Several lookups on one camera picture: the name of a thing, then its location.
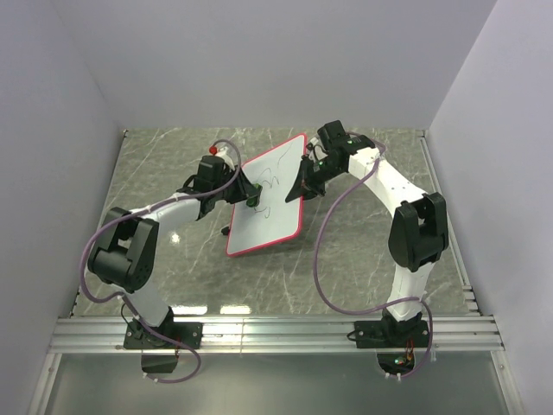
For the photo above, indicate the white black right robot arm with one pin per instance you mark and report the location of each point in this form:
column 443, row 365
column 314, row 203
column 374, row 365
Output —
column 419, row 228

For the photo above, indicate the aluminium front rail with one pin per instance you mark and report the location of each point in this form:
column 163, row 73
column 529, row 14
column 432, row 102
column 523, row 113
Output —
column 269, row 335

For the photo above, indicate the aluminium right side rail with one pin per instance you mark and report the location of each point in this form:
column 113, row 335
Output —
column 467, row 288

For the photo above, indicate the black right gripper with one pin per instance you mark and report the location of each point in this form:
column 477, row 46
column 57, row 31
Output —
column 305, row 188

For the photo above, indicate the green whiteboard eraser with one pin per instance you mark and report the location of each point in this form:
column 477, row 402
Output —
column 253, row 199

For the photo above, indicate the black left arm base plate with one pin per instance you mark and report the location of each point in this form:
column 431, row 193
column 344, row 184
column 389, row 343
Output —
column 137, row 337

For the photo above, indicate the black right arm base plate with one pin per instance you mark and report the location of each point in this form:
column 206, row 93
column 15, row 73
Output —
column 387, row 333

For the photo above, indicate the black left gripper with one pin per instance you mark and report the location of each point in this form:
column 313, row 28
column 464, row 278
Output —
column 244, row 188

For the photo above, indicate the aluminium rail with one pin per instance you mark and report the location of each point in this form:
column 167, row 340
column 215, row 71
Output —
column 467, row 288
column 269, row 335

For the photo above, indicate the red framed whiteboard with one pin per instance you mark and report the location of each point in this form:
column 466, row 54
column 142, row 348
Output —
column 273, row 221

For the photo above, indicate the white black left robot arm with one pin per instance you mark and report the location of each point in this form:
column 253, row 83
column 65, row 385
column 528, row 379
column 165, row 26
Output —
column 123, row 251

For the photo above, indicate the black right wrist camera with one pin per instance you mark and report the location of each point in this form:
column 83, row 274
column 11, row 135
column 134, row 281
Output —
column 332, row 135

